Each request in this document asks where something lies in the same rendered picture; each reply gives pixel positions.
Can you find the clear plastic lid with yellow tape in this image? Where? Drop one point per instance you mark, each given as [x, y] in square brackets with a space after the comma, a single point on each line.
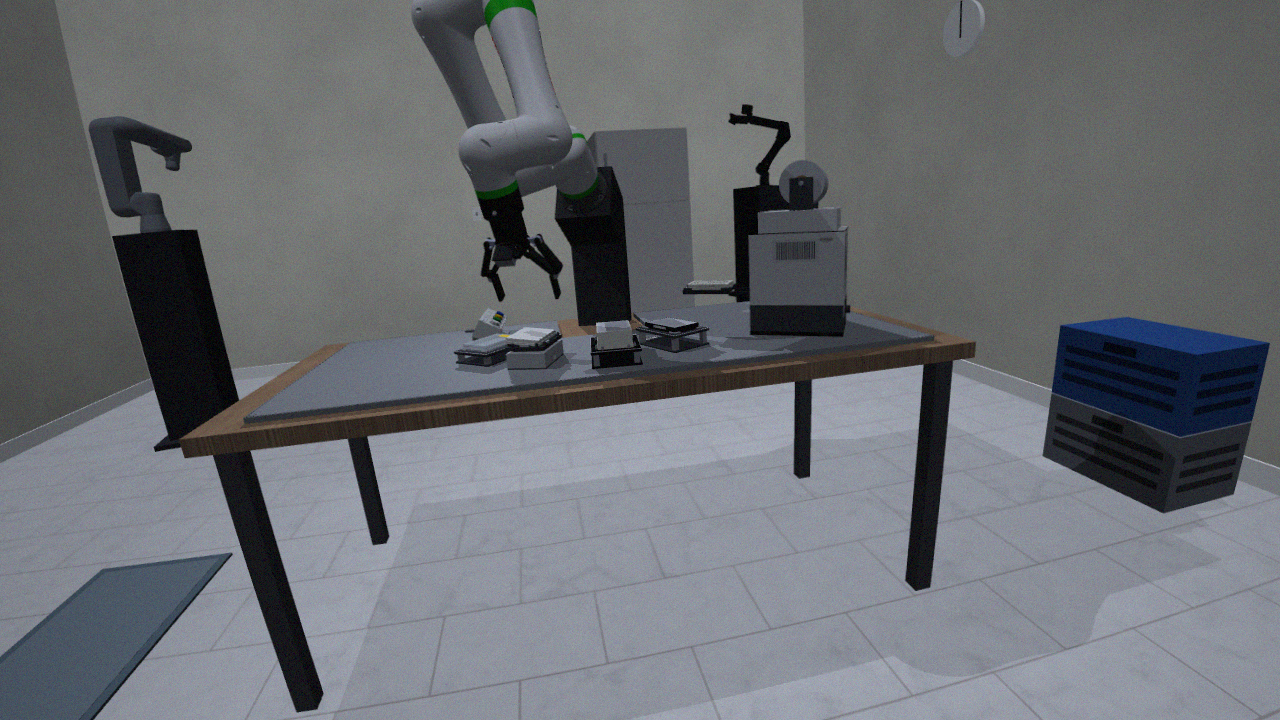
[487, 342]

